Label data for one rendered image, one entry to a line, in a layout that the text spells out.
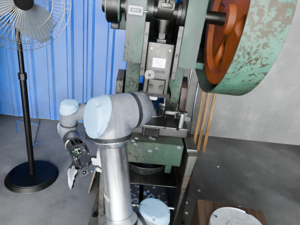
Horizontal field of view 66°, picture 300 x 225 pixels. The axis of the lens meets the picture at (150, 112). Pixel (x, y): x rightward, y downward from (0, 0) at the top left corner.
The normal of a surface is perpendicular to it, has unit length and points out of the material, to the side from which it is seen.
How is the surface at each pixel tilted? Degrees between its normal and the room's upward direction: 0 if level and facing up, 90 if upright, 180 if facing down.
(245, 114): 90
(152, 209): 8
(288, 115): 90
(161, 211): 8
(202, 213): 0
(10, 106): 90
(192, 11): 90
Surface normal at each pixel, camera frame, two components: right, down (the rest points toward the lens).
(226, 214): 0.12, -0.91
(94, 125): -0.79, 0.02
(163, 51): 0.01, 0.40
